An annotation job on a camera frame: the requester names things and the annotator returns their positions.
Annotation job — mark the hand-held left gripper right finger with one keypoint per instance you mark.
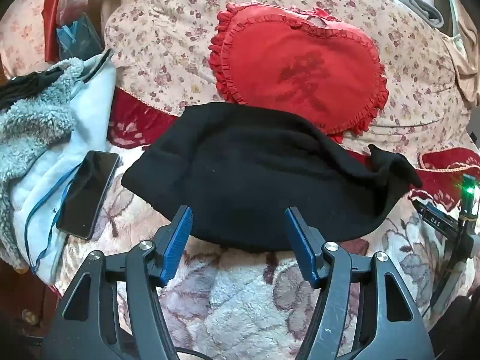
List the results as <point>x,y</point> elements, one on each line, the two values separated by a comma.
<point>300,240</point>

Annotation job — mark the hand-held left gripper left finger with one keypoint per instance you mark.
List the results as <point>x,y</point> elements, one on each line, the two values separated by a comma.
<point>180,240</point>

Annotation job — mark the black pants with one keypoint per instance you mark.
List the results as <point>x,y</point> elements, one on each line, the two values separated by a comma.
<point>243,165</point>

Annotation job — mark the black smartphone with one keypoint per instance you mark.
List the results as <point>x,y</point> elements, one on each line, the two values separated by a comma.
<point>86,195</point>

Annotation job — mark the beige cloth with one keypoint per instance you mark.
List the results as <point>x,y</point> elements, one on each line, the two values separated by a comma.
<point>465,67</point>

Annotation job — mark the red heart-shaped frilled pillow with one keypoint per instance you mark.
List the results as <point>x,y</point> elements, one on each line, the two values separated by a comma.
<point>300,63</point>

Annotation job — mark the light blue fleece jacket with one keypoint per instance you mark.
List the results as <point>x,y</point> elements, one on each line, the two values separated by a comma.
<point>37,120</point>

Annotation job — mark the cream floral quilt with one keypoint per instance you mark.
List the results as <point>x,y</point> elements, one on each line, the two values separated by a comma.
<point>168,45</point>

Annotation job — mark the grey cloth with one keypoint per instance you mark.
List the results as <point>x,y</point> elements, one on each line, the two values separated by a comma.
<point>420,3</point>

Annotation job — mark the black cloth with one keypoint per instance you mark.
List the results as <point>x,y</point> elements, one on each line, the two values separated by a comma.
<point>18,90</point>

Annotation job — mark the teal plastic bag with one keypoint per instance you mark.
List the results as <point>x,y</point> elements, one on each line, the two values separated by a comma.
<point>78,37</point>

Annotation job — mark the clear plastic bag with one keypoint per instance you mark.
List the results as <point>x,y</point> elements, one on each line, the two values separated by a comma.
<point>73,3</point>

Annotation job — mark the pink floral pillow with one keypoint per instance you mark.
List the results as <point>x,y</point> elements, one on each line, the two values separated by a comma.
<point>22,33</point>

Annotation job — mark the red hanging cloth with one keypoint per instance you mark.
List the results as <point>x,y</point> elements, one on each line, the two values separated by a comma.
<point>50,15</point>

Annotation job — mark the wooden bed frame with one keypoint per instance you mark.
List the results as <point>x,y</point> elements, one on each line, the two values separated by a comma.
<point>22,300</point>

